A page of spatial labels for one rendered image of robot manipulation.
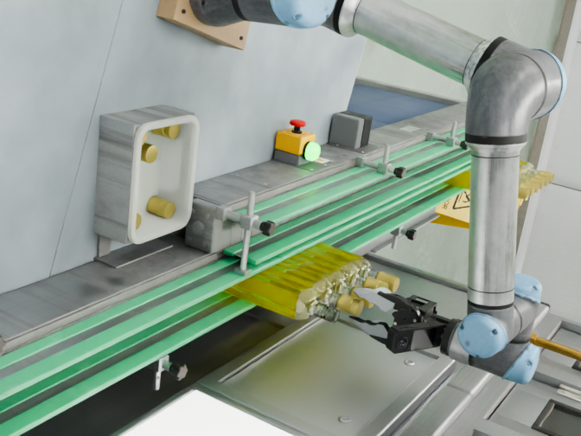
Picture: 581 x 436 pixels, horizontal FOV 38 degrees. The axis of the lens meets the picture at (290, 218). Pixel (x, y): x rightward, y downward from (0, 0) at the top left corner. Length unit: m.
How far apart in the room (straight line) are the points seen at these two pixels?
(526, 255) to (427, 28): 6.40
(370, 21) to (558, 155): 6.09
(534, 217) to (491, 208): 6.38
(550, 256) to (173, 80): 6.37
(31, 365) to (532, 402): 1.03
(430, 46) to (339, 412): 0.67
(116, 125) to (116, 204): 0.14
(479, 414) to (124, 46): 0.96
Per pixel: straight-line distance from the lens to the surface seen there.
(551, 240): 7.76
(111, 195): 1.55
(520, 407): 1.83
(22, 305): 1.44
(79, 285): 1.51
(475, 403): 1.76
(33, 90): 1.41
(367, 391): 1.66
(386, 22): 1.56
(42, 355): 1.34
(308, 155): 2.00
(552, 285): 7.87
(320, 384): 1.66
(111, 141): 1.52
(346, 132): 2.24
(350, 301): 1.67
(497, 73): 1.37
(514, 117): 1.35
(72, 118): 1.48
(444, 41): 1.51
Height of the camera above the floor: 1.76
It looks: 27 degrees down
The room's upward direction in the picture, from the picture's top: 108 degrees clockwise
